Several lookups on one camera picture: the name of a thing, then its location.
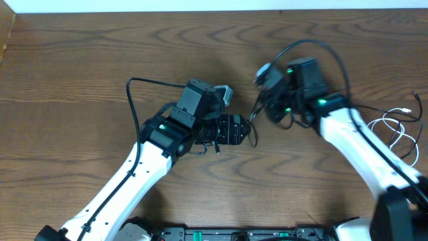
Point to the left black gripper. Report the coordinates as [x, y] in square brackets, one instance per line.
[231, 129]

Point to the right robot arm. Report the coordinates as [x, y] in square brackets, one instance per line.
[399, 189]

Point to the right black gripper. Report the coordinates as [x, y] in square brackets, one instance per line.
[274, 109]

